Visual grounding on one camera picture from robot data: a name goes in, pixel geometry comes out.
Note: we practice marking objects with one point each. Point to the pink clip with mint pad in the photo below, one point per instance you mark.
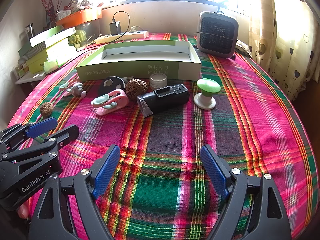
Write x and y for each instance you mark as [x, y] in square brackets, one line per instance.
[65, 87]
[120, 95]

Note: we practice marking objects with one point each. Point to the white shelf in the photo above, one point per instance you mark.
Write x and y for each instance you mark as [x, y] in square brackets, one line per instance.
[27, 78]

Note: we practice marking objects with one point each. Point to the green and white tissue pack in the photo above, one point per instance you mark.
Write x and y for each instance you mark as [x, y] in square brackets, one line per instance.
[51, 66]

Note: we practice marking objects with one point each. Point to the orange tray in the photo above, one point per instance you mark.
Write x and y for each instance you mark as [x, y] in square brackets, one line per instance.
[80, 17]

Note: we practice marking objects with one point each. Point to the black disc with white circles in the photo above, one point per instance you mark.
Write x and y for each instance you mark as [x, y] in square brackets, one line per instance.
[117, 82]

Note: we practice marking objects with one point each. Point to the person's left hand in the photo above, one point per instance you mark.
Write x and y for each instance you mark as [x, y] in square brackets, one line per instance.
[23, 211]

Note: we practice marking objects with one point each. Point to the small brown walnut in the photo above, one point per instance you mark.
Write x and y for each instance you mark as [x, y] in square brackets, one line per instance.
[46, 109]

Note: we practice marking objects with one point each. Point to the green and white cardboard box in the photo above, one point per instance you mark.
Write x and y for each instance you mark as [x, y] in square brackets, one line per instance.
[125, 70]

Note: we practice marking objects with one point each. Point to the red berry branches in vase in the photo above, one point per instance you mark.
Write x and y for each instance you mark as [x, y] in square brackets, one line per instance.
[50, 15]

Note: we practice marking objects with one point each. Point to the small clear round jar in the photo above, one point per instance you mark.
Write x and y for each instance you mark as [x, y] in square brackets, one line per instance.
[158, 80]

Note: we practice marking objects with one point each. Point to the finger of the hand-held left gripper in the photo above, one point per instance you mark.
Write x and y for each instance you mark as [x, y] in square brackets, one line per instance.
[41, 127]
[67, 132]

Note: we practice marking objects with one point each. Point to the yellow-green box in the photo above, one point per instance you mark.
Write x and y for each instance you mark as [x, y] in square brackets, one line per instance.
[60, 51]

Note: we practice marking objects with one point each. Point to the white plug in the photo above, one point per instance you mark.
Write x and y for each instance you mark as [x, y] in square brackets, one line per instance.
[134, 29]

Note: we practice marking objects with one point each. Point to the crumpled plastic bag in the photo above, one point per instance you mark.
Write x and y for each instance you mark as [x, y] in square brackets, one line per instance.
[85, 2]

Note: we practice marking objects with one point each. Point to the olive green box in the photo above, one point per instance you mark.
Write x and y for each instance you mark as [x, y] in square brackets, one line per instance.
[36, 63]

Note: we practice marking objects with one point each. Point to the grey striped box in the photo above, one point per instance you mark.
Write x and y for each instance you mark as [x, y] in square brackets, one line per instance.
[32, 50]

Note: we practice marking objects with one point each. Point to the plaid tablecloth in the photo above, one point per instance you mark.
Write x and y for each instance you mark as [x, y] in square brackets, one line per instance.
[175, 155]

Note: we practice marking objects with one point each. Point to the dark jar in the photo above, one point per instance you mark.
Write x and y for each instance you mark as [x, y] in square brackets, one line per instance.
[28, 31]

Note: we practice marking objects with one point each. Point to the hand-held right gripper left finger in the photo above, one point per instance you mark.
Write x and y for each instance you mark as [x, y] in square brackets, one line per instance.
[107, 172]

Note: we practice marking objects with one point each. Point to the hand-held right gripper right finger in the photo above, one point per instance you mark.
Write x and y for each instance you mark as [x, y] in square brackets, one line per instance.
[215, 172]

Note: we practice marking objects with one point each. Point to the white power strip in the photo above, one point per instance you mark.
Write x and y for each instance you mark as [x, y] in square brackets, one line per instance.
[140, 33]

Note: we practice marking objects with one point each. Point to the glass tank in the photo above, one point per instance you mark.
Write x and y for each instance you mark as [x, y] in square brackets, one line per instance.
[92, 30]

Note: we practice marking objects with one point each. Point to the black charger adapter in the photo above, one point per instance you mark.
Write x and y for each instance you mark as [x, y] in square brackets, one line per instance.
[115, 28]

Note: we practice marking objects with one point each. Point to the large brown walnut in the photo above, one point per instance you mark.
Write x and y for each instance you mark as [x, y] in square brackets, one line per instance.
[133, 87]

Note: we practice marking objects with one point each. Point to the heart print curtain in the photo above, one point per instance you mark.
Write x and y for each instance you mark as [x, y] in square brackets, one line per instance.
[282, 42]

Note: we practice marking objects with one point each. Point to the small green packet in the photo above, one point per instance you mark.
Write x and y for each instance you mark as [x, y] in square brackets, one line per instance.
[80, 33]

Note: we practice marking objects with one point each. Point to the white mug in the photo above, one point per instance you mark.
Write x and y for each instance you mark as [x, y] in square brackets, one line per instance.
[63, 14]

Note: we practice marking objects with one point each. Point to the grey portable fan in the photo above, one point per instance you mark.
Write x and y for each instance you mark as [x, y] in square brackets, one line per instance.
[217, 35]

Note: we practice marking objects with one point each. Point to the flat green box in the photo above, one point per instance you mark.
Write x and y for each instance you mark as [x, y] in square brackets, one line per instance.
[50, 33]

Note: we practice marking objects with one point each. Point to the green and white mushroom knob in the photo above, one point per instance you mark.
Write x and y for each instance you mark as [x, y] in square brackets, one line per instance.
[208, 86]

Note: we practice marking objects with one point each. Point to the black flashlight with clear end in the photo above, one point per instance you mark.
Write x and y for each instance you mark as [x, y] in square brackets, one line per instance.
[165, 98]

